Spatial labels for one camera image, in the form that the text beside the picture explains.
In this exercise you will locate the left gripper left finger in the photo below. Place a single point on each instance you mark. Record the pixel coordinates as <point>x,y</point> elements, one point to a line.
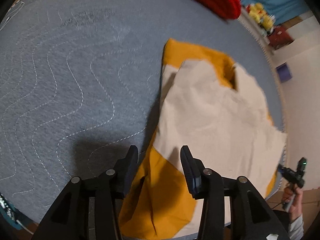
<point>126,169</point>

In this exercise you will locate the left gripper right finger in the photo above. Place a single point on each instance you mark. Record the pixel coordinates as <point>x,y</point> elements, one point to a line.
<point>193,171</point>

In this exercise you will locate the beige and yellow hooded jacket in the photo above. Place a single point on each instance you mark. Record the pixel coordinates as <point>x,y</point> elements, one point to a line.
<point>211,104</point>

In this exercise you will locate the person's right hand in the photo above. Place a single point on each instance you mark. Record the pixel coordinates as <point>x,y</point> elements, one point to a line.
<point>293,201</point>

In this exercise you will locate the dark red cushion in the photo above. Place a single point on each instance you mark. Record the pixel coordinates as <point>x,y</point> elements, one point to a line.
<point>279,37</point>

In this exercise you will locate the yellow plush toys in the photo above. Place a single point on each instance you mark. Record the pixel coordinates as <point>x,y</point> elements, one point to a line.
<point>258,13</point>

